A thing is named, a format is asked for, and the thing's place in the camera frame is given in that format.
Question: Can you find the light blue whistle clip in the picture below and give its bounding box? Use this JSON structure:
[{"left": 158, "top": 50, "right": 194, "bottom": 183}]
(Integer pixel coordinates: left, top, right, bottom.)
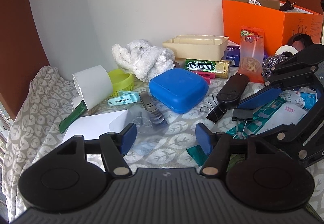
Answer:
[{"left": 107, "top": 91, "right": 140, "bottom": 106}]

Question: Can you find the grey leaf pattern cloth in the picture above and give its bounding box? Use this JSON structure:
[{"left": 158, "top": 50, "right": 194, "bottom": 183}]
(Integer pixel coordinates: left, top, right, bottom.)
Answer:
[{"left": 2, "top": 66, "right": 322, "bottom": 223}]

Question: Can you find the teal printed plastic bag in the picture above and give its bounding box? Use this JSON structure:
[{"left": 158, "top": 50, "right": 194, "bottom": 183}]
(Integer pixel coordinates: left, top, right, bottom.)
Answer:
[{"left": 185, "top": 95, "right": 308, "bottom": 166}]

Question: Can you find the white paper cup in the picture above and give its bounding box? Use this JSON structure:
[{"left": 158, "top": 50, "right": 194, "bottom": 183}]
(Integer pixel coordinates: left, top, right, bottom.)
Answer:
[{"left": 72, "top": 65, "right": 113, "bottom": 110}]

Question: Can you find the blue plastic box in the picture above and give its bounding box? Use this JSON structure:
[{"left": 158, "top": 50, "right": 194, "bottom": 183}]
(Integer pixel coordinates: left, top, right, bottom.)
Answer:
[{"left": 149, "top": 68, "right": 209, "bottom": 114}]

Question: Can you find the white crumpled towel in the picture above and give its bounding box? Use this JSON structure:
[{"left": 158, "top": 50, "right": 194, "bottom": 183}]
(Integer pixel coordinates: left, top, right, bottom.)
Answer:
[{"left": 112, "top": 40, "right": 175, "bottom": 82}]

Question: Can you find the steel wool scrubber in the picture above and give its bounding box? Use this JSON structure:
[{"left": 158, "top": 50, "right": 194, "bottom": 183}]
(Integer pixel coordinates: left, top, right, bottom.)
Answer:
[{"left": 261, "top": 54, "right": 288, "bottom": 81}]

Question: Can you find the green handled tool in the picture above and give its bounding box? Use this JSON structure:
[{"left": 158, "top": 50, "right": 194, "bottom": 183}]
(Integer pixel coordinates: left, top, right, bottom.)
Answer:
[{"left": 59, "top": 101, "right": 87, "bottom": 134}]

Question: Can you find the cream plastic tray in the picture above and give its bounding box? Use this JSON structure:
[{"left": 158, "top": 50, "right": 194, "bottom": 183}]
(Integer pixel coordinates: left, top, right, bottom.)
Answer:
[{"left": 162, "top": 35, "right": 228, "bottom": 61}]

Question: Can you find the orange cardboard box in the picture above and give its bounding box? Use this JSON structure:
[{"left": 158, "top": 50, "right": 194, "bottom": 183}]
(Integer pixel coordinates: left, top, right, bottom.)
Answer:
[{"left": 222, "top": 0, "right": 323, "bottom": 56}]

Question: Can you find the white paper sheet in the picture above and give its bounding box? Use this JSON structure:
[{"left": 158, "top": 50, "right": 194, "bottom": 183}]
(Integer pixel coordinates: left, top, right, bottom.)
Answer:
[{"left": 63, "top": 110, "right": 128, "bottom": 143}]

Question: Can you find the white tape roll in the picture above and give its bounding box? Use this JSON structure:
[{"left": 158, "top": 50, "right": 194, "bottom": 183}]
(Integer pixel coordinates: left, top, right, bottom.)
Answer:
[{"left": 275, "top": 45, "right": 298, "bottom": 55}]

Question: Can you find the green Doublemint gum pack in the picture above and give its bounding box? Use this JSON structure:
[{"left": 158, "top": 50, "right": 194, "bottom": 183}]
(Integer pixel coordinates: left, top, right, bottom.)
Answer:
[{"left": 184, "top": 59, "right": 230, "bottom": 79}]

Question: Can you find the orange clear snack bag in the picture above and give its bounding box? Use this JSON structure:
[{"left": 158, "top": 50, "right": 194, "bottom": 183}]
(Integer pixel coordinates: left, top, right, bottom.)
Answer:
[{"left": 238, "top": 26, "right": 264, "bottom": 84}]

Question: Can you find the grey smiley nail clipper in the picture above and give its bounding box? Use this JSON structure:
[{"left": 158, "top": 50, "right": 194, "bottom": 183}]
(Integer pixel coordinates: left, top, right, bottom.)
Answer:
[{"left": 139, "top": 91, "right": 167, "bottom": 127}]

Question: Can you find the yellow green plastic brush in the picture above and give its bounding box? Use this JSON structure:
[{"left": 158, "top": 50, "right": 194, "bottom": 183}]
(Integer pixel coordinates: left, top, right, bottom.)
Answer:
[{"left": 108, "top": 69, "right": 134, "bottom": 97}]

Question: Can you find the black flat remote case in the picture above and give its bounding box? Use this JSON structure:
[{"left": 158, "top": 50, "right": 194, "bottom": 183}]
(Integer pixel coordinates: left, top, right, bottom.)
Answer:
[{"left": 216, "top": 74, "right": 249, "bottom": 110}]

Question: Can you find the black binder clip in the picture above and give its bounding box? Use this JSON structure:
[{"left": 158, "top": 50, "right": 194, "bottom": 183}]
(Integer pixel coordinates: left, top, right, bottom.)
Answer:
[
  {"left": 200, "top": 94, "right": 227, "bottom": 124},
  {"left": 232, "top": 108, "right": 253, "bottom": 139}
]

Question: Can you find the pink plastic clip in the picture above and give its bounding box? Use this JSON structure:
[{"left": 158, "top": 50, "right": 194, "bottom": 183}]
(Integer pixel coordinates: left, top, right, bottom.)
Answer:
[{"left": 192, "top": 71, "right": 216, "bottom": 85}]

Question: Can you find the black ring lid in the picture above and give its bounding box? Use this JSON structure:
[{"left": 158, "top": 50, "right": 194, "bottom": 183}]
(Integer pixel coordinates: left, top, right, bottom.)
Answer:
[{"left": 287, "top": 33, "right": 314, "bottom": 52}]

